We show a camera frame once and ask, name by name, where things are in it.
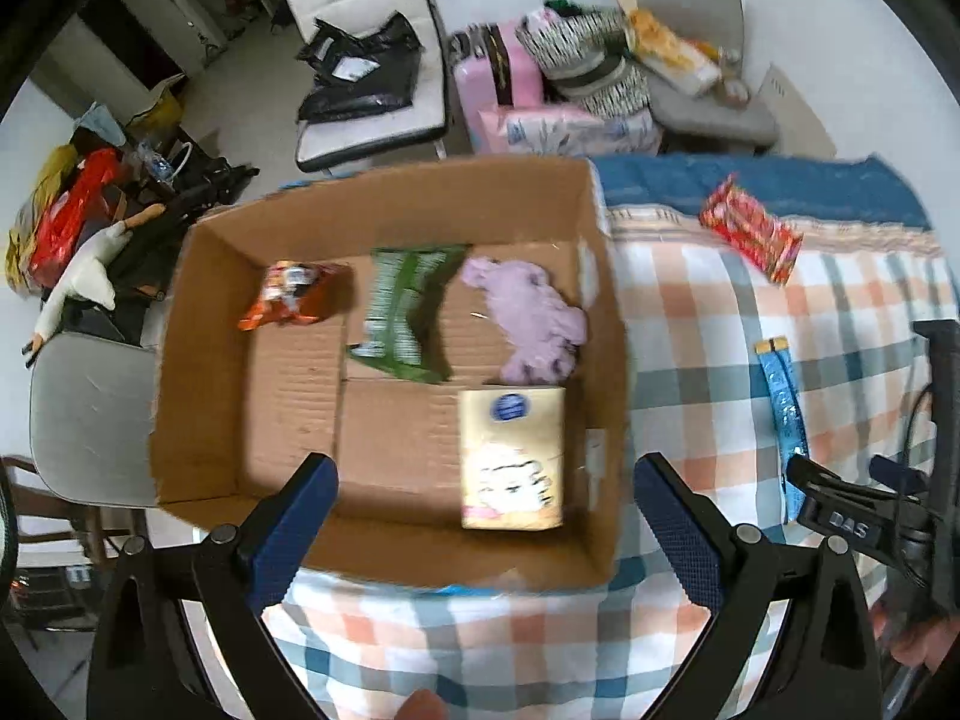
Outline large cardboard box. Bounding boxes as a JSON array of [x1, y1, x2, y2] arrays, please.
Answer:
[[149, 156, 628, 592]]

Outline black plastic bag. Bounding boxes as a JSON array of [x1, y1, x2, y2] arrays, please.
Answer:
[[296, 11, 423, 124]]

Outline pink suitcase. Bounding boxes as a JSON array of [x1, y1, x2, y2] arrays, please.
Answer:
[[448, 20, 544, 153]]

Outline red floral snack packet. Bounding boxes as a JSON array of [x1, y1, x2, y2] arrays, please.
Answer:
[[698, 174, 804, 286]]

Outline lilac soft cloth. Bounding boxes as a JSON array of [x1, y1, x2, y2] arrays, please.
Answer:
[[460, 257, 587, 385]]

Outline blue strap packet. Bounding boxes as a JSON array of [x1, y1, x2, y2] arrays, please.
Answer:
[[755, 337, 809, 523]]

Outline beige flat board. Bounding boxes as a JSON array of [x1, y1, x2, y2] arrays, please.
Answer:
[[757, 64, 836, 161]]

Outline pink floral bag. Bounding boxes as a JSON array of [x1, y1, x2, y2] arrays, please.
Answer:
[[478, 104, 662, 158]]

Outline zebra pattern hats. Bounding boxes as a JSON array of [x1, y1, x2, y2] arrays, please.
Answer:
[[514, 8, 649, 119]]

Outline green snack bag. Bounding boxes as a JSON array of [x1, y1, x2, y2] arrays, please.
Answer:
[[347, 244, 467, 385]]

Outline tape roll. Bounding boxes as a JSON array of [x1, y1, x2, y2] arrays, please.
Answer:
[[716, 76, 752, 109]]

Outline yellow white package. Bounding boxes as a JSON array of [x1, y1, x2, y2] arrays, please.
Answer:
[[617, 0, 722, 98]]

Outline person's hand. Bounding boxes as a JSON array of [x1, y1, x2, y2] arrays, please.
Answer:
[[395, 689, 449, 720]]

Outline white black chair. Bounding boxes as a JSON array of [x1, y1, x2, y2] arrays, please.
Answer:
[[286, 0, 449, 172]]

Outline orange snack bag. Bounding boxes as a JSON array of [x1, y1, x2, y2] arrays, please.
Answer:
[[238, 260, 353, 332]]

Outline yellow tissue pack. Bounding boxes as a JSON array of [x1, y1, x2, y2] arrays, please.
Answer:
[[457, 385, 565, 533]]

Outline grey chair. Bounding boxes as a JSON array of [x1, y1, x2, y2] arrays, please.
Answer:
[[636, 0, 779, 151], [28, 330, 163, 568]]

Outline red plastic bag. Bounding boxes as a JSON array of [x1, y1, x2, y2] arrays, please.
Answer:
[[28, 148, 124, 289]]

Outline grey chair at left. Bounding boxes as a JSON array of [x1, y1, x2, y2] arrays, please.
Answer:
[[28, 330, 163, 568]]

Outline white goose plush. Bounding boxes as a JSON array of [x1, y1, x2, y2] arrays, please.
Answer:
[[21, 203, 166, 367]]

